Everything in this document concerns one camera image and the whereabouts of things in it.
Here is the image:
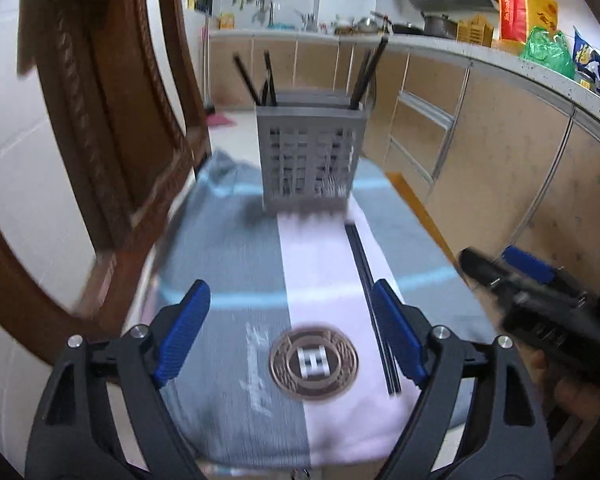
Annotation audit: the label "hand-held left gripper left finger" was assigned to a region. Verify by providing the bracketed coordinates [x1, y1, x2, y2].
[24, 279, 212, 480]

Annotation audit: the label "steel pot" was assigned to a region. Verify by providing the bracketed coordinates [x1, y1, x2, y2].
[422, 12, 458, 39]

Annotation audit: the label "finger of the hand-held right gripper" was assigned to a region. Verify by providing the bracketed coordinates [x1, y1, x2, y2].
[502, 245, 589, 294]
[458, 247, 522, 307]

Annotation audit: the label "person's right hand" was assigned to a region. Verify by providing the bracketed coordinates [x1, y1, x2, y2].
[522, 349, 600, 427]

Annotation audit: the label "carved wooden chair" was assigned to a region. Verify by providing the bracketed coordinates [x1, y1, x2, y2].
[0, 0, 213, 376]

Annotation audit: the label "yellow basket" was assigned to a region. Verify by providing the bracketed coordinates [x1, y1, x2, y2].
[456, 15, 495, 48]

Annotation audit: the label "green plastic bag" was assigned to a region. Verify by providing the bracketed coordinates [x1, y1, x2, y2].
[519, 27, 576, 79]

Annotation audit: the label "grey and pink blanket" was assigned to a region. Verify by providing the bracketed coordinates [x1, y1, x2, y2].
[125, 149, 498, 468]

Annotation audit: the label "blue snack bag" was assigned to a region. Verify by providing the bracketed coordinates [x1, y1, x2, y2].
[572, 27, 600, 96]

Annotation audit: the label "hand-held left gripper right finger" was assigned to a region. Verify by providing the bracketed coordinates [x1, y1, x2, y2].
[370, 279, 553, 480]

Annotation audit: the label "yellow and red bag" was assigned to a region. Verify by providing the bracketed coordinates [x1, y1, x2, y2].
[495, 0, 558, 43]

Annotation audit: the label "pile of dishes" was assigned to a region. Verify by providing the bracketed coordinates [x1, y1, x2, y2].
[332, 11, 392, 36]

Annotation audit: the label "grey plastic utensil holder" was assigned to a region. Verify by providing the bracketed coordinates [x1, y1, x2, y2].
[256, 89, 368, 211]

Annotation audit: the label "beige kitchen base cabinets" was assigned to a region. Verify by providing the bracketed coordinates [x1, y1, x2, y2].
[207, 30, 600, 321]

